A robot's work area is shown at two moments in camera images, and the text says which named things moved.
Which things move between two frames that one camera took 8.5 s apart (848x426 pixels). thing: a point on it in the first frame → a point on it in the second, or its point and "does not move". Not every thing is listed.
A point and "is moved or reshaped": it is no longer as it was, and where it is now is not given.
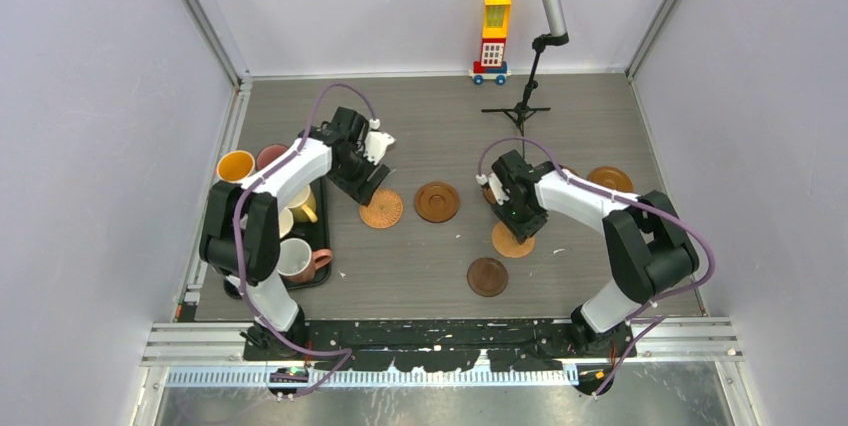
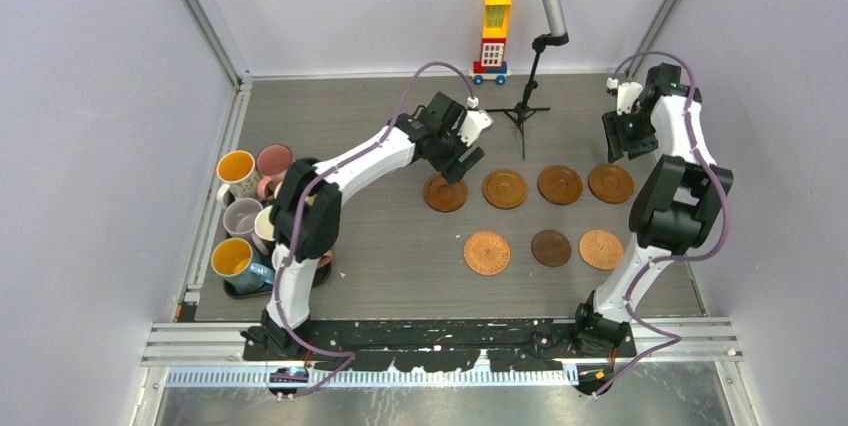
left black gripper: x=362 y=190 → x=456 y=170
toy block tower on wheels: x=492 y=64 does not move
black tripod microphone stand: x=521 y=113 does not move
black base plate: x=509 y=344 does not move
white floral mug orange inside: x=235 y=166 does not move
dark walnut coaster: x=487 y=277 → x=551 y=248
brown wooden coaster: x=436 y=202 is moved or reshaped
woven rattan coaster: x=384 y=209 → x=486 y=252
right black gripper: x=521 y=230 → x=619 y=142
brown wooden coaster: x=611 y=177 does not move
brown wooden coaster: x=506 y=243 → x=600 y=249
